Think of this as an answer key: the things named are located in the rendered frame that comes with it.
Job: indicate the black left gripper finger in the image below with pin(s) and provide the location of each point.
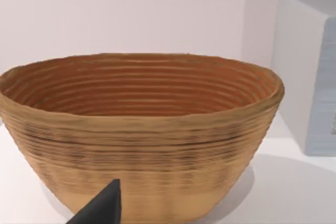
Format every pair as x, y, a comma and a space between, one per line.
106, 205

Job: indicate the brown woven basket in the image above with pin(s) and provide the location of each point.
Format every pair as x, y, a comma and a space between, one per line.
147, 134

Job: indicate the pale microwave oven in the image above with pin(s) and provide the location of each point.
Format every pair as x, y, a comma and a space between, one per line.
309, 77

